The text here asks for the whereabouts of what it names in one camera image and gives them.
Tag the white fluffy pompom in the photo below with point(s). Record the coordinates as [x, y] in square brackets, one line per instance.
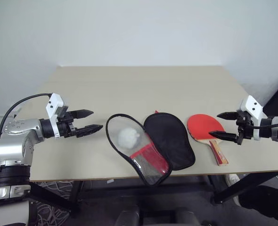
[128, 137]

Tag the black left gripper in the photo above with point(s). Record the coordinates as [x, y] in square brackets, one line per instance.
[67, 129]

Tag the black metal table frame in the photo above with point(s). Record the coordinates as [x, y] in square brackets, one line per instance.
[235, 188]

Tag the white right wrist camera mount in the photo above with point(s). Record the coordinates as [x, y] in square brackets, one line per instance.
[253, 106]

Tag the grey rounded shape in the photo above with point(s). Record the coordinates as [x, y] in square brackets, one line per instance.
[129, 216]
[187, 217]

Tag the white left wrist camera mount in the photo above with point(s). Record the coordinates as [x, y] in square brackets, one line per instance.
[55, 101]

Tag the red table tennis paddle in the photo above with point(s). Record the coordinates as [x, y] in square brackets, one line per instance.
[205, 126]

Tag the white shoe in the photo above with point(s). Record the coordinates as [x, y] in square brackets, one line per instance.
[232, 180]

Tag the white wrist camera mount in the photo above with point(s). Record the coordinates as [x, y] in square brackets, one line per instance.
[253, 106]
[55, 101]

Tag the black red paddle case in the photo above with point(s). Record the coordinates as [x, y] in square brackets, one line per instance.
[167, 139]

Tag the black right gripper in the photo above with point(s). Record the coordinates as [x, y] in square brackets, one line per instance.
[244, 128]

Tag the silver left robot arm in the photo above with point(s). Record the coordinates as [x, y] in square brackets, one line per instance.
[14, 141]

